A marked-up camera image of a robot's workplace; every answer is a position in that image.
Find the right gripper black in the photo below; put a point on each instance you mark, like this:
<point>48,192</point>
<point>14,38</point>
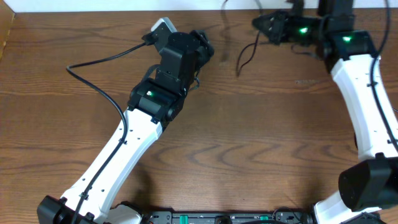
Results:
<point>280,20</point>

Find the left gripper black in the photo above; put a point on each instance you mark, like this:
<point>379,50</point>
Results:
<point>203,45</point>

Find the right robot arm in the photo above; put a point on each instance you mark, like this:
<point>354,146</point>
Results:
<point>352,60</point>

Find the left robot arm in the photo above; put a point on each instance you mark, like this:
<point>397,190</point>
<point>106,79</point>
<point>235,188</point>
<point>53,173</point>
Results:
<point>152,105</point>

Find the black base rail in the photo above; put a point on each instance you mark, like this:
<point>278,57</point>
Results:
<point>281,215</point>

